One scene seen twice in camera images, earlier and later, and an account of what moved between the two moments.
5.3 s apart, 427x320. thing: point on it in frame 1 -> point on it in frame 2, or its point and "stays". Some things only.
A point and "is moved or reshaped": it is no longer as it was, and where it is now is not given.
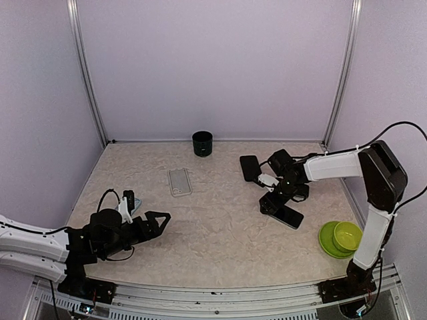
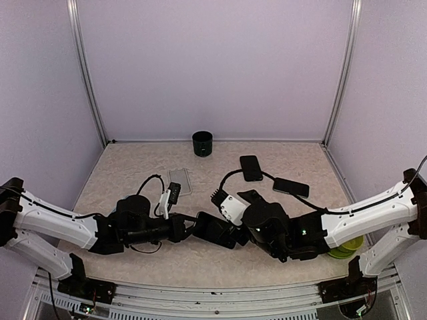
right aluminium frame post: x=345 y=71 stays
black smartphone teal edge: x=250 y=167 stays
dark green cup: x=202 y=143 stays
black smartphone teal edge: x=288 y=216 is moved or reshaped
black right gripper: x=268 y=201 -> x=251 y=196
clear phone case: x=179 y=182 stays
